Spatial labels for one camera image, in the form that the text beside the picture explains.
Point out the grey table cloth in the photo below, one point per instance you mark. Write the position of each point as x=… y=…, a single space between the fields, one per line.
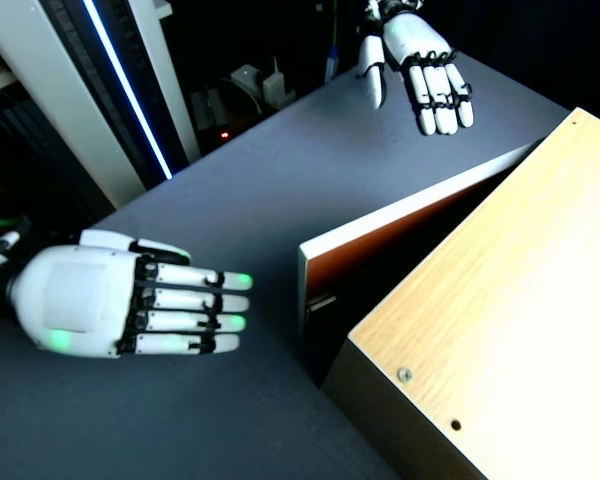
x=230 y=200

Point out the white orange cabinet door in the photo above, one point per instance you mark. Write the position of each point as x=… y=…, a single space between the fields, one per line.
x=360 y=252

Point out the light wooden cabinet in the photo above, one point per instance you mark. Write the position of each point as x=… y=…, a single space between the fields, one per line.
x=505 y=280

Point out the white power adapter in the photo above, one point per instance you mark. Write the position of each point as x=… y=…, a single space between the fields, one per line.
x=276 y=87

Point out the black box with red light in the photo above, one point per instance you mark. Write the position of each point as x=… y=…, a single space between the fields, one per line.
x=212 y=117

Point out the white column with light strip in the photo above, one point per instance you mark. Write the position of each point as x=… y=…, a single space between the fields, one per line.
x=55 y=75

